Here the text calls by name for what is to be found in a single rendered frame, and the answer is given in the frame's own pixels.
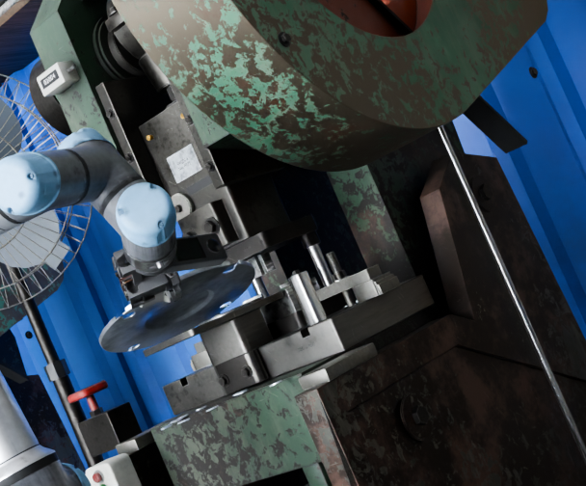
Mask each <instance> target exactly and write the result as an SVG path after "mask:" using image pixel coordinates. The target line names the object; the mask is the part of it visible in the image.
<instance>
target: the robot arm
mask: <svg viewBox="0 0 586 486"><path fill-rule="evenodd" d="M81 203H90V204H91V205H92V206H93V207H94V208H95V209H96V210H97V211H98V212H99V213H100V214H101V215H102V217H103V218H104V219H106V220H107V221H108V223H109V224H110V225H111V226H112V227H113V228H114V229H115V230H116V231H117V232H118V233H119V234H120V236H121V241H122V246H123V249H121V250H119V251H116V252H114V253H113V257H112V261H113V266H114V270H115V271H118V272H116V273H115V275H116V277H118V278H119V280H120V287H121V289H122V291H123V294H124V296H125V298H126V300H127V301H130V305H131V309H132V310H133V309H135V308H138V307H141V308H146V307H149V306H152V305H155V304H158V303H161V302H164V301H165V302H172V301H174V302H175V301H178V300H180V299H182V296H181V289H180V286H181V281H180V278H179V275H178V271H185V270H192V269H198V268H204V267H211V266H217V265H221V264H222V263H223V262H224V261H225V260H226V259H227V254H226V251H225V249H224V247H223V245H222V243H221V241H220V239H219V237H218V235H217V234H216V233H208V234H201V235H193V236H185V237H177V238H176V230H175V226H176V212H175V208H174V205H173V201H172V199H171V197H170V195H169V194H168V193H167V192H166V191H165V190H164V189H163V188H162V187H160V186H158V185H155V184H152V183H148V182H146V181H145V180H144V179H143V178H142V177H141V176H140V175H139V174H138V173H137V172H136V171H135V170H134V169H133V167H132V166H131V165H130V164H129V163H128V162H127V161H126V160H125V159H124V158H123V157H122V156H121V155H120V154H119V153H118V151H117V150H116V148H115V147H114V145H113V144H112V143H111V142H109V141H108V140H106V139H105V138H104V137H103V136H102V135H100V134H99V133H98V132H97V131H96V130H95V129H92V128H82V129H80V130H79V131H78V132H73V133H72V134H70V135H69V136H68V137H66V138H65V139H64V140H63V141H62V143H61V144H60V145H59V146H58V148H57V149H54V150H46V151H37V152H35V151H24V152H20V153H17V154H15V155H11V156H8V157H5V158H3V159H2V160H0V235H1V234H3V233H5V232H7V231H9V230H12V229H14V228H16V227H18V226H20V225H22V224H24V223H26V222H27V221H30V220H32V219H34V218H36V217H38V216H40V215H41V214H43V213H45V212H47V211H50V210H53V209H57V208H62V207H67V206H72V205H77V204H81ZM0 486H92V484H91V482H90V481H89V479H88V478H87V477H86V475H85V474H84V473H83V472H82V471H81V470H80V469H78V468H77V469H75V468H74V466H73V465H70V464H66V463H61V461H60V459H59V457H58V455H57V453H56V452H55V450H53V449H49V448H46V447H43V446H41V445H40V444H39V442H38V440H37V438H36V436H35V434H34V432H33V431H32V429H31V427H30V425H29V423H28V421H27V419H26V418H25V417H24V415H23V413H22V411H21V409H20V407H19V405H18V404H17V402H16V400H15V398H14V396H13V393H12V391H11V390H10V388H9V386H8V384H7V382H6V380H5V378H4V376H3V375H2V373H1V371H0Z"/></svg>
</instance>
